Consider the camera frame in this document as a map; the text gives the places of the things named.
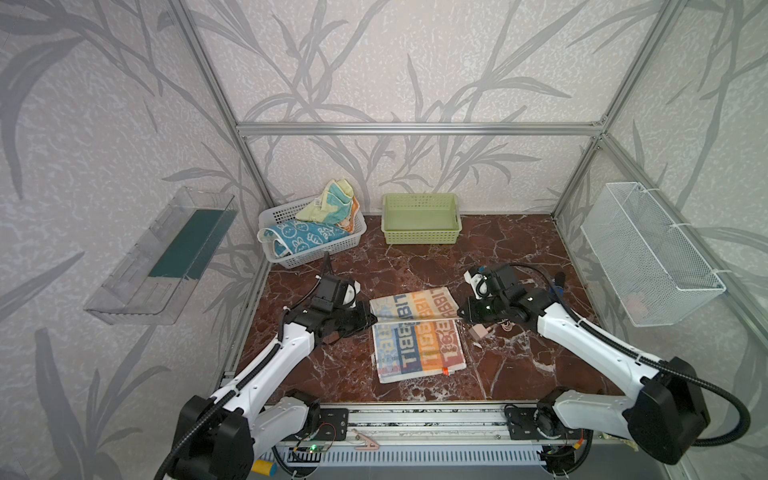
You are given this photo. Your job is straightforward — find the pink clothespin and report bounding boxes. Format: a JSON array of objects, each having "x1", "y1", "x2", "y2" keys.
[{"x1": 351, "y1": 429, "x2": 381, "y2": 452}]

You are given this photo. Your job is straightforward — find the cream rabbit lettered towel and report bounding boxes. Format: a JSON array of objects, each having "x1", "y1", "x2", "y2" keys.
[{"x1": 370, "y1": 287, "x2": 466, "y2": 384}]

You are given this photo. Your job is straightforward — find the teal patterned towel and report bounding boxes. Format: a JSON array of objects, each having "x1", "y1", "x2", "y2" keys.
[{"x1": 257, "y1": 219, "x2": 349, "y2": 258}]

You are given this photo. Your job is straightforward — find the green plastic basket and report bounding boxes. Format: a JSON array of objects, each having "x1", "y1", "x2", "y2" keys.
[{"x1": 381, "y1": 193, "x2": 462, "y2": 245}]

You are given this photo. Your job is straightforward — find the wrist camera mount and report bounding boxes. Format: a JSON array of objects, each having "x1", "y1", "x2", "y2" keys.
[
  {"x1": 341, "y1": 280, "x2": 360, "y2": 306},
  {"x1": 464, "y1": 270, "x2": 488, "y2": 299}
]

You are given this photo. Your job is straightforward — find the white plastic laundry basket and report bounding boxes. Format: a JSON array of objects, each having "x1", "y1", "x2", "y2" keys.
[{"x1": 257, "y1": 197, "x2": 367, "y2": 269}]

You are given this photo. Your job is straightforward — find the clear acrylic wall shelf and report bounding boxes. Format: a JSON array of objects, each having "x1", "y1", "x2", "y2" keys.
[{"x1": 84, "y1": 187, "x2": 238, "y2": 326}]

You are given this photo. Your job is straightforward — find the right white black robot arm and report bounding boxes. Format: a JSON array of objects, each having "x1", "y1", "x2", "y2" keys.
[{"x1": 457, "y1": 263, "x2": 751, "y2": 465}]

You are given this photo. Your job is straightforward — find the green circuit board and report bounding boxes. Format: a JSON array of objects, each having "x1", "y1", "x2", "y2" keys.
[{"x1": 292, "y1": 442, "x2": 334, "y2": 458}]

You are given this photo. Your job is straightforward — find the yellow and teal towel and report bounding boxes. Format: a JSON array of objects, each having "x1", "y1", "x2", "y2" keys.
[{"x1": 295, "y1": 179, "x2": 355, "y2": 225}]

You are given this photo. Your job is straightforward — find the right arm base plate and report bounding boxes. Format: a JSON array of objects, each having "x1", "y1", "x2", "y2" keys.
[{"x1": 503, "y1": 404, "x2": 583, "y2": 443}]

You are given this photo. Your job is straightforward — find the aluminium front rail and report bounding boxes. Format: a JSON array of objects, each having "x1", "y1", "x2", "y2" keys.
[{"x1": 263, "y1": 403, "x2": 637, "y2": 448}]

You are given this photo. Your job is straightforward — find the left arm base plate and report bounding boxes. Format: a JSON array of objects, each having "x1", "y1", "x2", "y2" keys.
[{"x1": 296, "y1": 407, "x2": 350, "y2": 442}]

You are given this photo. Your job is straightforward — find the yellow plastic scoop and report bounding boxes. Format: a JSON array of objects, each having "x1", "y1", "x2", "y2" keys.
[{"x1": 251, "y1": 459, "x2": 277, "y2": 477}]

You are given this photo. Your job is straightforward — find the white wire mesh basket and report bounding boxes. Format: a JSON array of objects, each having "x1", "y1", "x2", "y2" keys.
[{"x1": 581, "y1": 182, "x2": 726, "y2": 327}]

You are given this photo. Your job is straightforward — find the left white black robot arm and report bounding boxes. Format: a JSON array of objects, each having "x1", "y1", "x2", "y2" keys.
[{"x1": 155, "y1": 274, "x2": 377, "y2": 479}]

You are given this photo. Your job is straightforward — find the orange patterned towel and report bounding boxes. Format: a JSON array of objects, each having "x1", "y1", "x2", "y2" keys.
[{"x1": 337, "y1": 197, "x2": 360, "y2": 234}]

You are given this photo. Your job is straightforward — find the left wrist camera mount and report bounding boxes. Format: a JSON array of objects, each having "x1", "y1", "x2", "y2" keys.
[{"x1": 341, "y1": 280, "x2": 360, "y2": 306}]

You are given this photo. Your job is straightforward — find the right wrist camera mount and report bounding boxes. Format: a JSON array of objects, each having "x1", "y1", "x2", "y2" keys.
[{"x1": 464, "y1": 270, "x2": 488, "y2": 299}]

